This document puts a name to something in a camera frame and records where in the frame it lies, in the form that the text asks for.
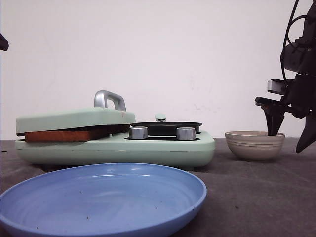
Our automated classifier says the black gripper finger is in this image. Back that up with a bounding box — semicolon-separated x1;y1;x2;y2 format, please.
261;105;285;136
0;34;9;51
296;115;316;153

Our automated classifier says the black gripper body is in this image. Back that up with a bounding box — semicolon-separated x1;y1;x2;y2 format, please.
255;74;316;119

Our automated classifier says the beige ribbed bowl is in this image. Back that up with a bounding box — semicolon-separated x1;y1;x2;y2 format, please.
225;131;285;161

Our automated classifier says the toast slice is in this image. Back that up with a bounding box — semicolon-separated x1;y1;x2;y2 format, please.
25;130;109;142
69;124;130;134

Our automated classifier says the breakfast maker hinged lid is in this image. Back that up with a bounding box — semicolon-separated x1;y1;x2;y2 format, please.
16;90;136;136

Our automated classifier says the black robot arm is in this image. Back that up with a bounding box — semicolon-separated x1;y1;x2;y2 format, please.
255;1;316;153

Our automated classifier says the mint green breakfast maker base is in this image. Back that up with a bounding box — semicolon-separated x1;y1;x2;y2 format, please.
15;131;215;170

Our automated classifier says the right silver control knob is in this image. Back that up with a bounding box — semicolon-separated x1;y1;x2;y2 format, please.
176;127;196;141

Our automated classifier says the silver control knob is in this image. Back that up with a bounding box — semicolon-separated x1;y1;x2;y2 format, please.
176;127;196;141
129;126;148;140

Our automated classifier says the black frying pan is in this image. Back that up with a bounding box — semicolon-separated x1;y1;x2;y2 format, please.
130;114;202;136

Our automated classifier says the left silver control knob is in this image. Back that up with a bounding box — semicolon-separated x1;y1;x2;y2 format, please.
129;126;148;140

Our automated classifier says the blue round plate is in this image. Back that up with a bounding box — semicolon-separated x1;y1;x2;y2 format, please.
0;163;207;237

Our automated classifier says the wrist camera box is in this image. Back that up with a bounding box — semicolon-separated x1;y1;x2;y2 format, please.
267;79;288;95

